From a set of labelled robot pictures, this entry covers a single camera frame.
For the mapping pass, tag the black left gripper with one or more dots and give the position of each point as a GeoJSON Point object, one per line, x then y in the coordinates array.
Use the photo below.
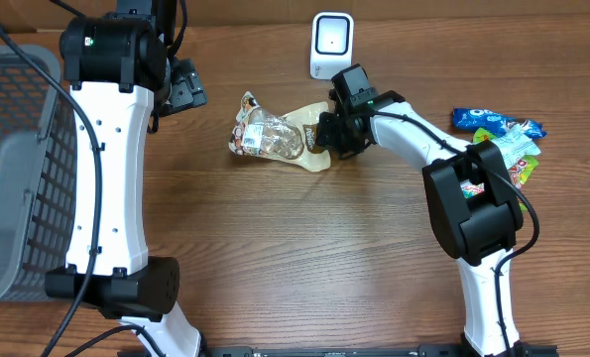
{"type": "Point", "coordinates": [189, 88]}

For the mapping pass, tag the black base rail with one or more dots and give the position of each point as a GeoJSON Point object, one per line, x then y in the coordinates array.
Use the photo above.
{"type": "Point", "coordinates": [425, 350]}

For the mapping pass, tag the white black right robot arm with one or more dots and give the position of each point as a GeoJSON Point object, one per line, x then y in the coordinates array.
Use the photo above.
{"type": "Point", "coordinates": [472, 205]}

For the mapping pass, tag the mint green snack packet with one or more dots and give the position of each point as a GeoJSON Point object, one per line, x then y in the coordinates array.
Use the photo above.
{"type": "Point", "coordinates": [514, 145]}

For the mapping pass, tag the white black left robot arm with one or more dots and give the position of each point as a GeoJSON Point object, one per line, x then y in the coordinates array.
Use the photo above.
{"type": "Point", "coordinates": [124, 76]}

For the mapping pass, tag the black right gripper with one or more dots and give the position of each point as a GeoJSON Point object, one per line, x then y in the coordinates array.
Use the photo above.
{"type": "Point", "coordinates": [324, 140]}

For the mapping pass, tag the green colourful candy bag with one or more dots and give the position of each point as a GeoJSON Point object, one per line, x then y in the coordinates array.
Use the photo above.
{"type": "Point", "coordinates": [521, 171]}

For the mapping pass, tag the beige clear pastry bag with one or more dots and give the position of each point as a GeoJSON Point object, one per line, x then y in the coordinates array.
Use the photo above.
{"type": "Point", "coordinates": [290, 138]}

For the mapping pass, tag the grey plastic mesh basket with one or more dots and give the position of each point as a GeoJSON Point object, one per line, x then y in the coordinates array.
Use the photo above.
{"type": "Point", "coordinates": [37, 179]}

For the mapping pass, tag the white barcode scanner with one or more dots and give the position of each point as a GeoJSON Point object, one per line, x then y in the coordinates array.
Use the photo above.
{"type": "Point", "coordinates": [331, 45]}

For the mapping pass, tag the blue cookie packet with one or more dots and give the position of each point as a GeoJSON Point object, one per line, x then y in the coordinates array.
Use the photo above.
{"type": "Point", "coordinates": [495, 123]}

